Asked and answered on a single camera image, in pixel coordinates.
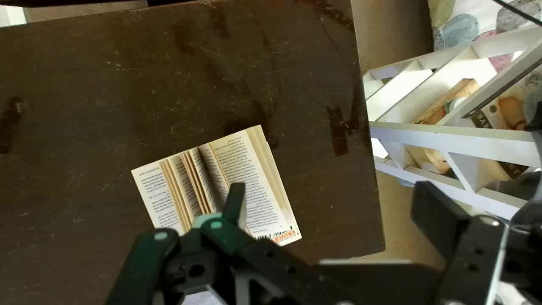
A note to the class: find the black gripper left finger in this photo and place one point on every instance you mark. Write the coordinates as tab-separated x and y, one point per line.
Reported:
144	264

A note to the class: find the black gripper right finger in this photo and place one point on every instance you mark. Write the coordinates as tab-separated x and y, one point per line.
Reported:
475	259

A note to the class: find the purple paperback book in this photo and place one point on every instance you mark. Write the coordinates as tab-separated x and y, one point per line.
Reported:
248	163

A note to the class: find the white nightstand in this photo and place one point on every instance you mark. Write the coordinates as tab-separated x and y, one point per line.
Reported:
451	135

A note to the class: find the patterned bed quilt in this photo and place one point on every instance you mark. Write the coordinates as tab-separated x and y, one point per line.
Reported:
463	25

